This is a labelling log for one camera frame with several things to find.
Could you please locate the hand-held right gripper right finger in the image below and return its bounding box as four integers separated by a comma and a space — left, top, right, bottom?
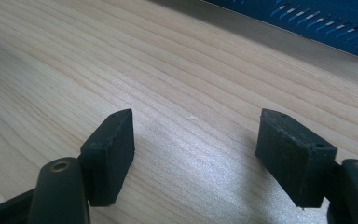
254, 107, 338, 209

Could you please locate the blue three-slot file rack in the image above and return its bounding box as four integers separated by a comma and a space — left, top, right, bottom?
202, 0, 358, 62

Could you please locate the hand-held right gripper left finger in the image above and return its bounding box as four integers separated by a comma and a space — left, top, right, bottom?
79, 107, 136, 208

